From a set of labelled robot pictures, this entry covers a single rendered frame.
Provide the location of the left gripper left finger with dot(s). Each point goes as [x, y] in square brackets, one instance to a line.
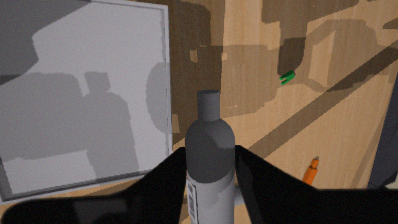
[160, 199]

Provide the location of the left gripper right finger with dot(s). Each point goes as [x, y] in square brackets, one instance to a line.
[272, 196]

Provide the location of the grey gas cylinder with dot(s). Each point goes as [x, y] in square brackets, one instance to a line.
[210, 159]
[238, 197]

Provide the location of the orange stepped block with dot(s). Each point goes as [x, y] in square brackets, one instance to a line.
[311, 172]

